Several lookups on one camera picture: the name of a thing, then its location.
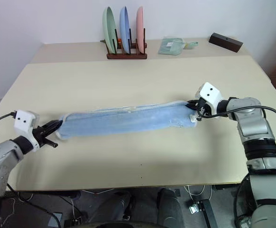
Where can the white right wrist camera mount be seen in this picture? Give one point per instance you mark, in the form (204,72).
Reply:
(210,93)

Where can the black metal table leg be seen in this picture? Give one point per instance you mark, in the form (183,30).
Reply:
(206,213)

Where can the light blue towel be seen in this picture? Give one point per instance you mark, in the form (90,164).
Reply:
(123,121)

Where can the small pale green item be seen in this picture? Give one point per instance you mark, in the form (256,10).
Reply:
(192,44)

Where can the green plastic bag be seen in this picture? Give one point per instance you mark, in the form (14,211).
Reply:
(171,46)

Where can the dark brown rectangular box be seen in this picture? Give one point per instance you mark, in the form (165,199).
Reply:
(225,42)

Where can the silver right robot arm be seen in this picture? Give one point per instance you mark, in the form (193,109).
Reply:
(256,133)

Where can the dark rounded shape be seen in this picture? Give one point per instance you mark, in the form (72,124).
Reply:
(115,205)
(170,207)

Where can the dark wooden plate rack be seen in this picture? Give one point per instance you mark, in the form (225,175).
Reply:
(127,56)

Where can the pink plate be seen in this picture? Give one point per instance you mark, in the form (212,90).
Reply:
(140,28)

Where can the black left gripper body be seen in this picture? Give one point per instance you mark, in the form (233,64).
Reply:
(41,133)

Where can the green plate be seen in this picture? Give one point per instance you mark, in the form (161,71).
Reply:
(109,28)

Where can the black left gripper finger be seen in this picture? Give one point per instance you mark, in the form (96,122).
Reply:
(55,122)
(56,128)

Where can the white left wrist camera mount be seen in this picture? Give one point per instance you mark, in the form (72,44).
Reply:
(24,121)

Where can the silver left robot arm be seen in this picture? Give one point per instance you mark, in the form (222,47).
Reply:
(0,156)

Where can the blue plate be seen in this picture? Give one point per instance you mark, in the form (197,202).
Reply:
(125,28)

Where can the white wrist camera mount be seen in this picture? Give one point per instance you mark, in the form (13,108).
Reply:
(210,93)
(24,121)

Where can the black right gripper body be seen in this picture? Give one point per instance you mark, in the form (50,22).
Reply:
(203,108)

